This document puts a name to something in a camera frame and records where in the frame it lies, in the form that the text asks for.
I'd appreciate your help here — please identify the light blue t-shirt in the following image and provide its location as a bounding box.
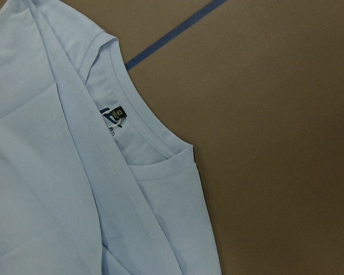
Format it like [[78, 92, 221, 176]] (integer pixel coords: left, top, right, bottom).
[[0, 1, 221, 274]]

